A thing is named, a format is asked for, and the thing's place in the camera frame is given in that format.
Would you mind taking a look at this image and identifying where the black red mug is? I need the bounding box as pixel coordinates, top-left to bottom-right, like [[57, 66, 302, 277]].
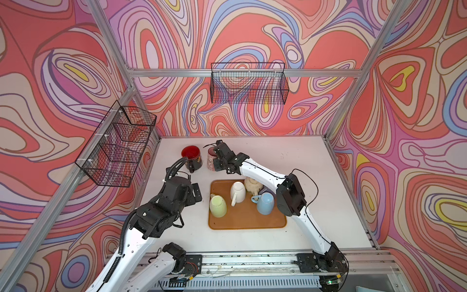
[[181, 146, 203, 173]]

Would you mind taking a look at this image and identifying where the aluminium rail with vents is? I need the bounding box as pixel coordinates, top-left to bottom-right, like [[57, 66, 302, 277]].
[[98, 249, 406, 292]]

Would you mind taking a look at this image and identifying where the light green mug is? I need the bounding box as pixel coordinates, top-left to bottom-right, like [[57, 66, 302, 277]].
[[209, 193, 227, 218]]

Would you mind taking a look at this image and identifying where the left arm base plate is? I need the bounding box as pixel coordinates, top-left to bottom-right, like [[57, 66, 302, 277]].
[[172, 254, 203, 279]]

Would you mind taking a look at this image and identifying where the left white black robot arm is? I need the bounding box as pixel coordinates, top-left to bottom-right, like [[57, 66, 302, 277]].
[[87, 157, 202, 292]]

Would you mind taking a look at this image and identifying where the white cream mug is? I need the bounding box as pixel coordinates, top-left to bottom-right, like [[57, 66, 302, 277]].
[[230, 181, 246, 207]]

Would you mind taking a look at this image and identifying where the black wire basket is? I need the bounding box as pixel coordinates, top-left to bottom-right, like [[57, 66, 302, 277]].
[[75, 101, 157, 187], [210, 62, 289, 105]]

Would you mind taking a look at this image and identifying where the left black wire basket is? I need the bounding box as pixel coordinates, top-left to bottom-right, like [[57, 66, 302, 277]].
[[75, 101, 157, 187]]

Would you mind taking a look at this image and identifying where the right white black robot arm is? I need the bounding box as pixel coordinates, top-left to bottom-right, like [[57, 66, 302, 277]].
[[214, 140, 349, 273]]

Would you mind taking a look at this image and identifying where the light blue mug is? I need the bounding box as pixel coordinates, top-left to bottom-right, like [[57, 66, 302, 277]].
[[251, 192, 275, 215]]

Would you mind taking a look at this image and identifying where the beige ceramic teapot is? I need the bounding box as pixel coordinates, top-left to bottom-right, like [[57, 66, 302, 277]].
[[243, 177, 263, 196]]

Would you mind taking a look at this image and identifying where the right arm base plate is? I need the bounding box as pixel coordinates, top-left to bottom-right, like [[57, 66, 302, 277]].
[[293, 253, 349, 274]]

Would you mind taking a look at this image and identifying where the back black wire basket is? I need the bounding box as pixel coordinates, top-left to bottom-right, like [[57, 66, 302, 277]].
[[210, 62, 289, 105]]

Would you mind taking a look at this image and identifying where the pink floral mug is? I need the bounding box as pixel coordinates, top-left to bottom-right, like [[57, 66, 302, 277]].
[[207, 146, 217, 172]]

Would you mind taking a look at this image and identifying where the orange brown serving tray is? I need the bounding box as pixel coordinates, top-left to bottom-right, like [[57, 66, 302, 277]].
[[208, 180, 287, 231]]

